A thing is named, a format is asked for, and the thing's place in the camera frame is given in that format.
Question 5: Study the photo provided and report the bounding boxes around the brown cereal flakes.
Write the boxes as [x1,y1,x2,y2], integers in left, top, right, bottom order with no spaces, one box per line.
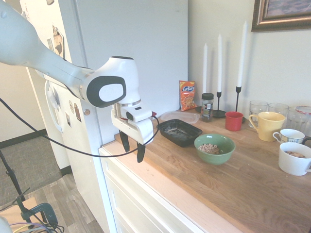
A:
[284,150,306,158]

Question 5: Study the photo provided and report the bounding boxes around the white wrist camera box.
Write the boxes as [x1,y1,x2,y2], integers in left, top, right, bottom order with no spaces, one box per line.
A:
[121,101,157,123]

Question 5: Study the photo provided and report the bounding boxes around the large white mug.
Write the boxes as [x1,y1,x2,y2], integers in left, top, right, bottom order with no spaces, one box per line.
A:
[278,142,311,176]

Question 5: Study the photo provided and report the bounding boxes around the short white taper candle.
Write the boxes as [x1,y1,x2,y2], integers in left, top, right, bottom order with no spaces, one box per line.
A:
[203,43,208,94]

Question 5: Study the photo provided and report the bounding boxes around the tall white taper candle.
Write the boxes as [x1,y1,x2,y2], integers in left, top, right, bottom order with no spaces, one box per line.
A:
[237,20,248,87]

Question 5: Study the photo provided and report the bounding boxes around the brown rectangular fridge magnet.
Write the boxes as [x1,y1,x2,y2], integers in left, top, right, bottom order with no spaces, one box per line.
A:
[73,103,82,121]

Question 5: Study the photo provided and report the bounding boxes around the green clamp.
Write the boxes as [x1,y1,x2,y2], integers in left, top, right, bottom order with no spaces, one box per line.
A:
[20,202,59,225]

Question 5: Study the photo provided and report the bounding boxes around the green ceramic bowl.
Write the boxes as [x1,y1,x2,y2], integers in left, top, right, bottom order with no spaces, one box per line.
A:
[193,133,236,166]

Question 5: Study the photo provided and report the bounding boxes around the clear drinking glass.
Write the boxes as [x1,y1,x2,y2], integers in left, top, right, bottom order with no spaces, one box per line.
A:
[268,102,290,117]
[286,106,311,136]
[249,100,269,128]

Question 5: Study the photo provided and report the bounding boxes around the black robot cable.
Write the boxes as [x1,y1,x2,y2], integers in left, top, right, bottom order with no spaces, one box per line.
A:
[0,98,161,158]

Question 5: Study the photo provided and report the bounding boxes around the white kitchen cabinet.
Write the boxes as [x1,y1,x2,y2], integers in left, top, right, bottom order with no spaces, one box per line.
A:
[98,147,205,233]

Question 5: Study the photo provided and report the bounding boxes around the grey floor rug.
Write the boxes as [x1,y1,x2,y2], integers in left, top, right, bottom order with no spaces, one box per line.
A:
[0,135,64,204]

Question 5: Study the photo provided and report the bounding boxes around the bundle of coloured cables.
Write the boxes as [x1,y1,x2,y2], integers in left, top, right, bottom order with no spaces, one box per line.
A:
[9,222,65,233]

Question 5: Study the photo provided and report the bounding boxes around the orange snack bag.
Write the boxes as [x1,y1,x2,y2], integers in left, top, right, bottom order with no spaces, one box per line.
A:
[179,80,198,112]

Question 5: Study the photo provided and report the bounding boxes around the black tripod stand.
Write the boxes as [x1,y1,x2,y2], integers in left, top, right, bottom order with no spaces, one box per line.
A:
[0,150,49,224]

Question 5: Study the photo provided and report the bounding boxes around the white fridge door handle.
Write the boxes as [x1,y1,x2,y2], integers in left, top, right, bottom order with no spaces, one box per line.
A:
[44,81,64,133]

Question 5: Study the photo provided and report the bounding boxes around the framed picture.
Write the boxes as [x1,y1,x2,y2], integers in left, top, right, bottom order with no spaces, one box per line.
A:
[251,0,311,32]

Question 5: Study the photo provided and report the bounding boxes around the spice jar with black cap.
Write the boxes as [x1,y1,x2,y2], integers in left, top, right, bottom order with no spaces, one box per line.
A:
[201,92,214,123]

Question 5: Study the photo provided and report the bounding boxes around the red cup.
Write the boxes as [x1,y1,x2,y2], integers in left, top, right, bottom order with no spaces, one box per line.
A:
[225,111,244,132]

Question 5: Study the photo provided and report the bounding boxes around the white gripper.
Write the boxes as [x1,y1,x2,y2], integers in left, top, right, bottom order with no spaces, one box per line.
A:
[111,109,156,163]

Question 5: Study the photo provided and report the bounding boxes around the medium white taper candle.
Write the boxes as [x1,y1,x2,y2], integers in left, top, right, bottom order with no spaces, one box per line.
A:
[217,33,223,93]

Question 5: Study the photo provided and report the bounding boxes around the brown wooden board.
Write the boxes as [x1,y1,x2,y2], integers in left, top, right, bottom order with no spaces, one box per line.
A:
[0,197,39,224]

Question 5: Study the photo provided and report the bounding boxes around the black plastic food container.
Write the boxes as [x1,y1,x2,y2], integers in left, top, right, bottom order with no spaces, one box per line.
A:
[156,118,203,148]

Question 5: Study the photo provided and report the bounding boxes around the white refrigerator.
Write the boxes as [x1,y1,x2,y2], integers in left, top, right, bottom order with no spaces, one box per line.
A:
[18,0,189,233]

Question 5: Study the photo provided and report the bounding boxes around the white patterned mug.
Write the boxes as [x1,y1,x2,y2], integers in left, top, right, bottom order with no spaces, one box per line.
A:
[273,128,306,144]

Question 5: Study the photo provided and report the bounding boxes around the large photo fridge magnet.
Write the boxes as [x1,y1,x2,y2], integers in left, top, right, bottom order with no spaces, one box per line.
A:
[52,24,65,59]

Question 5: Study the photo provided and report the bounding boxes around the yellow mug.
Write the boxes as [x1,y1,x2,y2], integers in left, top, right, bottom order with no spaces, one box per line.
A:
[248,111,286,142]

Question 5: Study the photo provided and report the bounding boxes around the clear plastic lid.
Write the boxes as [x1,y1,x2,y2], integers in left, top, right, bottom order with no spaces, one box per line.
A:
[160,110,201,124]

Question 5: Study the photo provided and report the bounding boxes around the round cereal rings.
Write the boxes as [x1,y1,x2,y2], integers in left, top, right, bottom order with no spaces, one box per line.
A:
[198,143,221,155]

